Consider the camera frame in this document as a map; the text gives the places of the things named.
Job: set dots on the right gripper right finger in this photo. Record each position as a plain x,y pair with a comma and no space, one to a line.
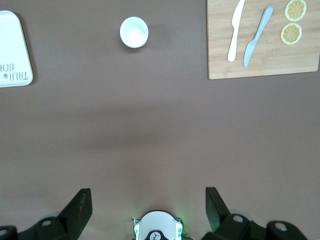
225,227

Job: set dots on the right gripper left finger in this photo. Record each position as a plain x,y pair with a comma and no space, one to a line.
72,217

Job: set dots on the white IKEA cup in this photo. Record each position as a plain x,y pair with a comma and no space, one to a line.
133,31

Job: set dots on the bamboo cutting board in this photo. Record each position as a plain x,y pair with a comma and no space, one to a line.
275,60

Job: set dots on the cream bear print tray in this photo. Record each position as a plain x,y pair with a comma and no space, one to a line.
12,45

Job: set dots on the grey plastic knife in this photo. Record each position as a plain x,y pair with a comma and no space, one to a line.
257,37

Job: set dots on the white plastic knife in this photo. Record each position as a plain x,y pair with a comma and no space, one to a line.
235,30

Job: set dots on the lemon slice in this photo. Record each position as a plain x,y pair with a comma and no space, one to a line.
291,33
295,10

